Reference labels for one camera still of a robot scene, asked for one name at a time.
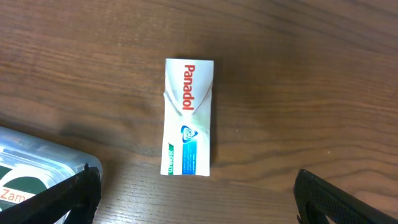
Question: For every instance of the white Panadol box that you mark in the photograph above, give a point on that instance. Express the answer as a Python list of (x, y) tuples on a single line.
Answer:
[(187, 117)]

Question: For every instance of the clear plastic container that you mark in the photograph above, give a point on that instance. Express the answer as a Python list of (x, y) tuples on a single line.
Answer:
[(22, 148)]

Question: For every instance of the green round balm box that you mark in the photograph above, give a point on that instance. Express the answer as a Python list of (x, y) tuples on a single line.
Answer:
[(20, 182)]

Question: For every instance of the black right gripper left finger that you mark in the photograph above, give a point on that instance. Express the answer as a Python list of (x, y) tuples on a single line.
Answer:
[(77, 197)]

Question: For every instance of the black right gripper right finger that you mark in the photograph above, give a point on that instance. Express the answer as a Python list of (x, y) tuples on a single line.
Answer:
[(319, 202)]

